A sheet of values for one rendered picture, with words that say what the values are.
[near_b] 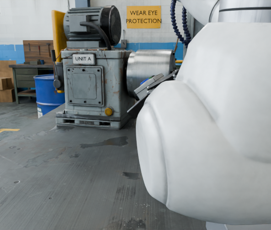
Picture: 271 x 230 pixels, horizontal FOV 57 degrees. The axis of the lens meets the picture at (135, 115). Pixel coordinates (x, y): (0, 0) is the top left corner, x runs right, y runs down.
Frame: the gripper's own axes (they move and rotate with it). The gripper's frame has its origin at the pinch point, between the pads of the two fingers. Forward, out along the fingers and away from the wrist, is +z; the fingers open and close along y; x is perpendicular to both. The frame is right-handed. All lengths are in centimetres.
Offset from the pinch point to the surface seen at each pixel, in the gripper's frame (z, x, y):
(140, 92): -3.6, 1.4, -15.3
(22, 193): 34.4, -7.1, -2.0
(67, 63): 19, -7, -68
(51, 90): 94, 33, -211
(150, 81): -7.7, 0.9, -15.0
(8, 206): 34.6, -9.7, 3.2
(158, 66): -11, 18, -51
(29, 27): 169, -5, -629
